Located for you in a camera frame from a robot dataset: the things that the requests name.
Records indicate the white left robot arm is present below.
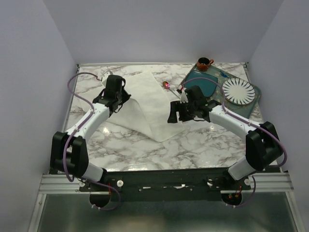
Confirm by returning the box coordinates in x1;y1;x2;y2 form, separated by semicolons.
50;74;131;191

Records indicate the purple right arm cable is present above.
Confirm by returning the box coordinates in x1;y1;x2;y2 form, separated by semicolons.
177;77;288;209

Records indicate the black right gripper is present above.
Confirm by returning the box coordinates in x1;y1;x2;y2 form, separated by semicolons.
167;100;197;123

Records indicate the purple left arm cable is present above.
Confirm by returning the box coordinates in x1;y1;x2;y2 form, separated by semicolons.
63;72;121;211

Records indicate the iridescent rainbow spoon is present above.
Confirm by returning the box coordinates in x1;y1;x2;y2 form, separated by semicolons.
162;81;180;99

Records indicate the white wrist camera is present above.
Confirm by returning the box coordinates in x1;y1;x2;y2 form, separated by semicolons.
180;89;189;103
100;70;113;86

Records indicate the brown ceramic cup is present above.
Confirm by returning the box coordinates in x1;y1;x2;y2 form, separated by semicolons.
196;58;214;72

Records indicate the white cloth napkin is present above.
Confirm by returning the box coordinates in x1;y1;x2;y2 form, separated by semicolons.
107;71;185;142

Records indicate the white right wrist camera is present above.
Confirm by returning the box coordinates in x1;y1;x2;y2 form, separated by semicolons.
180;89;189;103

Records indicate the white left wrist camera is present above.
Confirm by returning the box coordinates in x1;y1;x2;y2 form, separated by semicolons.
100;70;113;86

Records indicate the white blue striped plate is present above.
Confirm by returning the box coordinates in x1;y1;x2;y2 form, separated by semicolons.
222;77;255;105

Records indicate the teal square plate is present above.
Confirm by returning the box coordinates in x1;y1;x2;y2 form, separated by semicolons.
183;71;218;98

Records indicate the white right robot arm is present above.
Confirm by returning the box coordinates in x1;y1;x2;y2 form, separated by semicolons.
167;86;284;189

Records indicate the green patterned tray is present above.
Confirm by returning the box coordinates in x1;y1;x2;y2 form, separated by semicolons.
180;64;262;121

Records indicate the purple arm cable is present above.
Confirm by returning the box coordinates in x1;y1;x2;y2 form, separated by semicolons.
63;72;121;211
177;77;288;209

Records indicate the aluminium frame rail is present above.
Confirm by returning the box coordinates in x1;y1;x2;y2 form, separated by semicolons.
38;173;294;194

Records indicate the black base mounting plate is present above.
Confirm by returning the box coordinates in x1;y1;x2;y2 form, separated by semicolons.
80;168;251;202

